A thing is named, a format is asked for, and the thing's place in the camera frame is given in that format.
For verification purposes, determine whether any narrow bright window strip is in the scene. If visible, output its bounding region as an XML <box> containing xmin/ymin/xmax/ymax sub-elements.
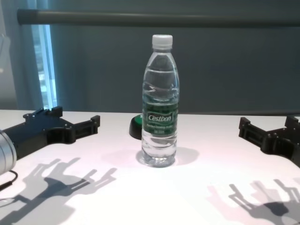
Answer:
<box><xmin>31</xmin><ymin>24</ymin><xmax>58</xmax><ymax>111</ymax></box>

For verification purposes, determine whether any grey horizontal rail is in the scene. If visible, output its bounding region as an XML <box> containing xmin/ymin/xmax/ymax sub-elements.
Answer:
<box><xmin>16</xmin><ymin>8</ymin><xmax>300</xmax><ymax>27</ymax></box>

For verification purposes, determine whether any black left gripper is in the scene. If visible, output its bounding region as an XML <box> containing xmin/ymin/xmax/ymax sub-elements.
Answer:
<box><xmin>4</xmin><ymin>105</ymin><xmax>102</xmax><ymax>160</ymax></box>

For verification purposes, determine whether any green YES button black base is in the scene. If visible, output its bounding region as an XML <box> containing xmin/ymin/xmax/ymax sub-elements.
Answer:
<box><xmin>128</xmin><ymin>114</ymin><xmax>144</xmax><ymax>141</ymax></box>

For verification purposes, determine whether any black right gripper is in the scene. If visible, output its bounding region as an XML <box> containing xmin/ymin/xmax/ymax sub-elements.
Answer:
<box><xmin>238</xmin><ymin>115</ymin><xmax>300</xmax><ymax>168</ymax></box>

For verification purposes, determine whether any clear Cestbon water bottle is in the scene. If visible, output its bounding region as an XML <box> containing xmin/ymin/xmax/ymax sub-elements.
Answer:
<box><xmin>140</xmin><ymin>34</ymin><xmax>180</xmax><ymax>168</ymax></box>

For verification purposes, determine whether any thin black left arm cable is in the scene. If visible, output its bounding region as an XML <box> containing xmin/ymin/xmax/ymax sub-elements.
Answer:
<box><xmin>0</xmin><ymin>170</ymin><xmax>19</xmax><ymax>191</ymax></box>

